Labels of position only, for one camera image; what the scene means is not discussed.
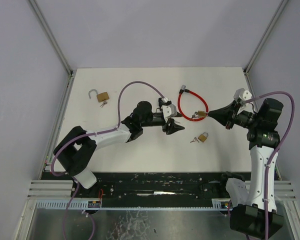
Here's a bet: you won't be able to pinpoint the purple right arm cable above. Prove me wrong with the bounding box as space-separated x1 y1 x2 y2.
227 91 296 240

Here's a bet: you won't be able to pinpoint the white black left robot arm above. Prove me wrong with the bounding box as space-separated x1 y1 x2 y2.
50 100 178 189

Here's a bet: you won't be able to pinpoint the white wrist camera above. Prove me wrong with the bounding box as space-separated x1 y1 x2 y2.
161 97 178 121
233 88 252 107

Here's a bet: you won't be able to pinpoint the white slotted cable duct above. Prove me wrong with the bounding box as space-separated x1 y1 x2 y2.
36 198 237 210

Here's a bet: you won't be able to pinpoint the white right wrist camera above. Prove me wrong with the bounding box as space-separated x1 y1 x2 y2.
233 88 252 107

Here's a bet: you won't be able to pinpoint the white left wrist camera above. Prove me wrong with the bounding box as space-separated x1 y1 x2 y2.
161 97 178 121

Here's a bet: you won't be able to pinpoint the black Kaijing padlock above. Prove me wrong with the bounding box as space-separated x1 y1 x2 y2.
158 97 165 108

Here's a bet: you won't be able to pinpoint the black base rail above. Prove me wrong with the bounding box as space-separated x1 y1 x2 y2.
39 171 248 201

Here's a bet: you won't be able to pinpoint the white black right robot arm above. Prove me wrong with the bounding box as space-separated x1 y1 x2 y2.
191 97 284 240

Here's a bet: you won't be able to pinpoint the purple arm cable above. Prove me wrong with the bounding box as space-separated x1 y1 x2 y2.
227 91 296 240
51 81 168 240

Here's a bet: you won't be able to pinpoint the large brass padlock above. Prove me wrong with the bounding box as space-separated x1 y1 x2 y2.
88 89 110 103

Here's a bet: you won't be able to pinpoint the small keys of large padlock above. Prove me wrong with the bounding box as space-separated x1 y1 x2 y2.
100 101 108 108

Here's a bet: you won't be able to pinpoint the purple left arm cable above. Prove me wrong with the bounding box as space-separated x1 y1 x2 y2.
51 81 168 240

